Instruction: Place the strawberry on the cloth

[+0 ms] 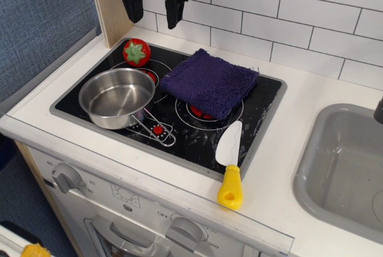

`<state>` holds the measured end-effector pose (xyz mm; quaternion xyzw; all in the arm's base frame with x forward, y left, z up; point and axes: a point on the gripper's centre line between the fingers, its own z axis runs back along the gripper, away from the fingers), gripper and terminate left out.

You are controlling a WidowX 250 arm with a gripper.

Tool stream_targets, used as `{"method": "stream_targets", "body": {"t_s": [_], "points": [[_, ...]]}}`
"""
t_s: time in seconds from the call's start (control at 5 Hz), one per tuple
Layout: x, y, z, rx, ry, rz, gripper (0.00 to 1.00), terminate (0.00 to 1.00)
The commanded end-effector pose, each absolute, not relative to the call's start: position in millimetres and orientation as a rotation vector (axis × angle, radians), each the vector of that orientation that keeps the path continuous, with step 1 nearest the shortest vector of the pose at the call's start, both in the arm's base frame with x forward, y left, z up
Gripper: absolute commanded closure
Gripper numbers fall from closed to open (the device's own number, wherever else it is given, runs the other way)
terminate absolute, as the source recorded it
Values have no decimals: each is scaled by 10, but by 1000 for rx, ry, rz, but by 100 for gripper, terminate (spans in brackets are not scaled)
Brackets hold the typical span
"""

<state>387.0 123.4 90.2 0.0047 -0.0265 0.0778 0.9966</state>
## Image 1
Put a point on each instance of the red toy strawberry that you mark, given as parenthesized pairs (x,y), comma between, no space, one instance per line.
(136,52)

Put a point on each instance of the purple folded cloth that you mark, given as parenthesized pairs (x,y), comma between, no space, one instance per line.
(210,84)

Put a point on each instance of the wooden side panel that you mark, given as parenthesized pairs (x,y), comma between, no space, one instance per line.
(113,20)

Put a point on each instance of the stainless steel pot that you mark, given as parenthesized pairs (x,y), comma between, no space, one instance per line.
(122,98)

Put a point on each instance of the black toy stovetop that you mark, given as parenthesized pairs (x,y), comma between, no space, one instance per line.
(176,131)

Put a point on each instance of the grey left oven knob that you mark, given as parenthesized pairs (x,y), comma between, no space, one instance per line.
(66,177)

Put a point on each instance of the grey oven knob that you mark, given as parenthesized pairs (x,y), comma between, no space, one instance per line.
(66,177)
(184,233)

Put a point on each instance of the grey right oven knob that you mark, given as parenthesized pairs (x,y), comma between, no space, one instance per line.
(184,233)

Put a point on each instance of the grey sink basin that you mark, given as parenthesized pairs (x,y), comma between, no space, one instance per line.
(339,179)

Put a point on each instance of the yellow handled toy knife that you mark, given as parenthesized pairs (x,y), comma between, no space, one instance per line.
(227,154)

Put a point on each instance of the grey oven door handle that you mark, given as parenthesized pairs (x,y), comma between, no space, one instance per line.
(128,237)

